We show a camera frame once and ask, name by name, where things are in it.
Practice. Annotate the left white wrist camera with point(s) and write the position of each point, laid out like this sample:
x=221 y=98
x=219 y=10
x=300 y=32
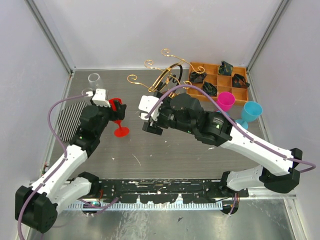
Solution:
x=99 y=97

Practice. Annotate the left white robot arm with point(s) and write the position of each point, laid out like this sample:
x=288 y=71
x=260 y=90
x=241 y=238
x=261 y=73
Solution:
x=38 y=205

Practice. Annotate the clear wine glass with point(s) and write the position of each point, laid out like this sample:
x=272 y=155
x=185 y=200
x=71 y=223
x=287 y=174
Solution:
x=95 y=81
x=87 y=90

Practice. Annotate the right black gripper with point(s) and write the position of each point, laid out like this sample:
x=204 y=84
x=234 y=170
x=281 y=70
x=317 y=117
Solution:
x=151 y=126

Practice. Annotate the black mounting base plate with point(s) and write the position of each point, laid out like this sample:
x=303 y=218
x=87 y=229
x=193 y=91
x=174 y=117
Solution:
x=160 y=191

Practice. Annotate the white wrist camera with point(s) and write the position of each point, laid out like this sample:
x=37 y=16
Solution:
x=146 y=103
x=99 y=97

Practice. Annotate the black white striped cloth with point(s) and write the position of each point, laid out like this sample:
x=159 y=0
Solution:
x=69 y=120

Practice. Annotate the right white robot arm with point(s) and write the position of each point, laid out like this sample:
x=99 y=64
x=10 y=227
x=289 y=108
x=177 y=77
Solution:
x=275 y=171

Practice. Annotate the pink wine glass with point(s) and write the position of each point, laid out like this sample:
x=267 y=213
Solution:
x=225 y=100

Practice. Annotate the wooden compartment tray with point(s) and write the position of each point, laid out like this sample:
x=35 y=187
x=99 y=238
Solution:
x=224 y=83

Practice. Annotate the red wine glass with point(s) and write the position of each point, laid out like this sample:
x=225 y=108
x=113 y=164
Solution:
x=120 y=131

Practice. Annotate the dark sock right tray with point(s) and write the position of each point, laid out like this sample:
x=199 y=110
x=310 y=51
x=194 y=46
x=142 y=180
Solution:
x=239 y=81

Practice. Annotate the black sock in tray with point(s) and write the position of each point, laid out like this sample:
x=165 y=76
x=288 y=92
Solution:
x=209 y=89
x=197 y=78

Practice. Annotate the gold wire wine glass rack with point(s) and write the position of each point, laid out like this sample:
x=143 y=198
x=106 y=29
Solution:
x=166 y=75

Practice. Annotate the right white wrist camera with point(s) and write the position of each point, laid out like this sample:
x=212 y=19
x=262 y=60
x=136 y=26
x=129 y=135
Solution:
x=146 y=103

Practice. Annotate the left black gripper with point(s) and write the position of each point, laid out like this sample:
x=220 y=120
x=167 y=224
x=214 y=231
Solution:
x=119 y=114

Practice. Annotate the patterned dark sock in tray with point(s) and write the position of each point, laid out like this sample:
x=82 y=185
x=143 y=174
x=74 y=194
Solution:
x=225 y=69

